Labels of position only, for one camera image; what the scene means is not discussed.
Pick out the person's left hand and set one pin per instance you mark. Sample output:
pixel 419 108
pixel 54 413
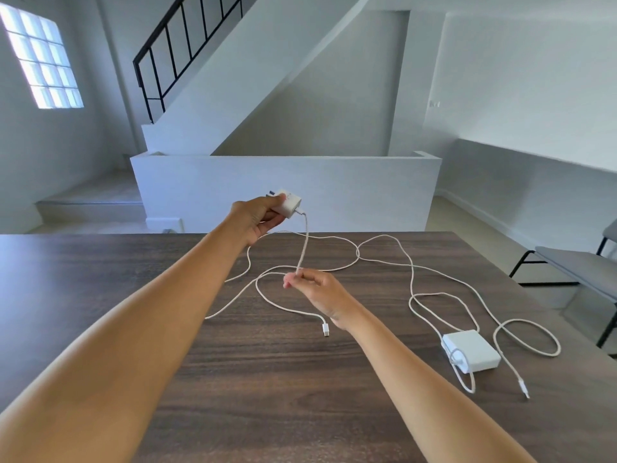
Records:
pixel 248 216

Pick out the person's right hand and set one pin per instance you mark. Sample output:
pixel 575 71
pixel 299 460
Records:
pixel 328 296

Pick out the person's left thumb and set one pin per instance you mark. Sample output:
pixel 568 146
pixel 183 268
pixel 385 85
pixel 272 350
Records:
pixel 268 201

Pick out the person's right thumb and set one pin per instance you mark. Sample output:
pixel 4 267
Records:
pixel 295 283

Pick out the small white power adapter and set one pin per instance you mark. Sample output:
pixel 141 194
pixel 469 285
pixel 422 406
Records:
pixel 289 205

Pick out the person's right forearm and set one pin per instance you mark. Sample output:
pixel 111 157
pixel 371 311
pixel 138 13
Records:
pixel 424 395

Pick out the person's left forearm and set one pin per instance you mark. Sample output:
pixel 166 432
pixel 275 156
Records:
pixel 125 342

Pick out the white staircase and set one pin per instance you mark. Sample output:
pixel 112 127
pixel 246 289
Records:
pixel 231 77

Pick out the black stair railing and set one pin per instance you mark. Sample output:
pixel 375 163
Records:
pixel 169 45

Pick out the large white power adapter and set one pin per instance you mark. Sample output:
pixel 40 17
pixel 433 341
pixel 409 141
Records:
pixel 475 351

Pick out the glass block window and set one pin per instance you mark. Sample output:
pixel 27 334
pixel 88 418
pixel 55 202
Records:
pixel 41 60

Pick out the grey chair with black frame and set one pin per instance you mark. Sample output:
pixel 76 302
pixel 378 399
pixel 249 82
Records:
pixel 573 267

